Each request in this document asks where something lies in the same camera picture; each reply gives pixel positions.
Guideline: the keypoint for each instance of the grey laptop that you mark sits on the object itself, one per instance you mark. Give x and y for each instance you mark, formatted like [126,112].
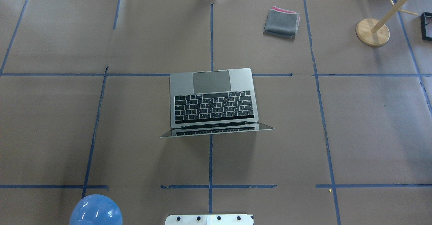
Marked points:
[213,102]

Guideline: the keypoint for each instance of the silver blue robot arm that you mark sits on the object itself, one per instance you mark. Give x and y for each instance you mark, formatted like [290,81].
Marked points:
[96,209]

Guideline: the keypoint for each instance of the folded grey pink cloth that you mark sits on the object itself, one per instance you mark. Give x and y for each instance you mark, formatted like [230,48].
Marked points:
[281,22]

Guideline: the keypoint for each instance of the wooden mug tree stand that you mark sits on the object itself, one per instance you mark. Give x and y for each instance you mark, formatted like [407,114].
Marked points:
[374,32]

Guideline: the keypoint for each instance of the black rectangular tray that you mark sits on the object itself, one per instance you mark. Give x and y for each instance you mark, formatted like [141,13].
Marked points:
[426,26]

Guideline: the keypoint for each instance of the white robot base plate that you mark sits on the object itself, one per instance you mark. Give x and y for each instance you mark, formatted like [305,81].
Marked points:
[210,219]

